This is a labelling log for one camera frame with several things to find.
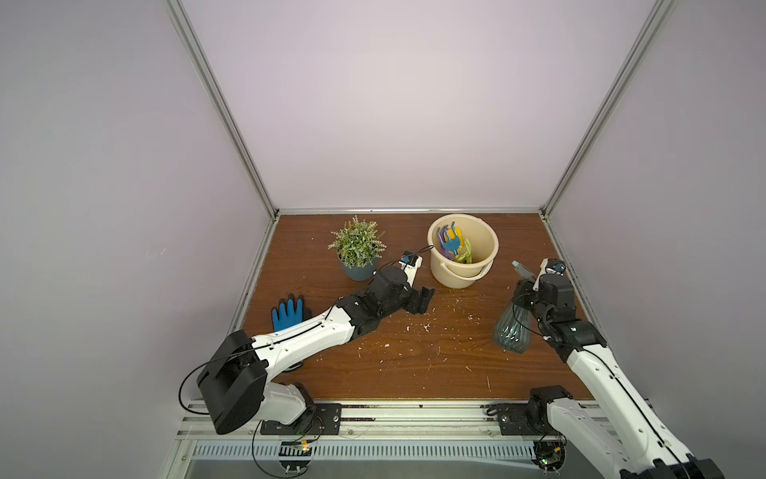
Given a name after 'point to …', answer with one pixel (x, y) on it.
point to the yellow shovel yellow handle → (458, 233)
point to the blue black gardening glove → (287, 316)
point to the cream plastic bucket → (462, 247)
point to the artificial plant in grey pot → (359, 247)
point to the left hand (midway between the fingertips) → (429, 286)
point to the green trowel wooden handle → (468, 253)
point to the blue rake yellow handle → (453, 242)
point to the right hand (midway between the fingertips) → (528, 277)
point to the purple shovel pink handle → (443, 233)
